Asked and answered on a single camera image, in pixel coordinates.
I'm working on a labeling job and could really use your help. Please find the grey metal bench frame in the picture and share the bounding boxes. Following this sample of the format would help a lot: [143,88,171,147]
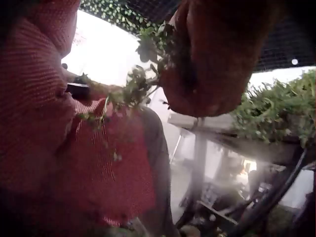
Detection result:
[167,113,237,198]

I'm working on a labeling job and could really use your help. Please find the black overhead net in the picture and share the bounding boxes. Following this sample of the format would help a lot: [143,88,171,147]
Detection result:
[80,0,316,72]

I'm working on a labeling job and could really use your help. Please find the person's right fingers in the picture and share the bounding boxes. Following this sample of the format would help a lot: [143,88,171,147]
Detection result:
[159,0,262,117]

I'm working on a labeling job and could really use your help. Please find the bunch of green leafy sprigs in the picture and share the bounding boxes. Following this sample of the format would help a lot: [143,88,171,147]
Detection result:
[75,22,178,161]

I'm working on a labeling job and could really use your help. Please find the person's left hand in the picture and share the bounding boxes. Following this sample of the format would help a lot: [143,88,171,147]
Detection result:
[60,98,156,227]

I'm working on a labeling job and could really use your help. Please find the person's right hand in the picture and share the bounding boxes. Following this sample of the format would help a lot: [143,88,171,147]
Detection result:
[0,0,262,198]

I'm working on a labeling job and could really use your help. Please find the black hose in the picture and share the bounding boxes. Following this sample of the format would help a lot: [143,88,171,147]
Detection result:
[230,144,310,237]

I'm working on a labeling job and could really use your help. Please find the person's body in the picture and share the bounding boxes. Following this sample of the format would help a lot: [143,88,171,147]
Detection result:
[138,106,180,237]

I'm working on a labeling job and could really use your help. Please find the black wrist band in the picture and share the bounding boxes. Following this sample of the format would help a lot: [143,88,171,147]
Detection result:
[66,77,91,100]

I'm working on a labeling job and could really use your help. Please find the bed of green leafy plants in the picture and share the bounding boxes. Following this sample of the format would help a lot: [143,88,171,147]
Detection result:
[231,70,316,150]

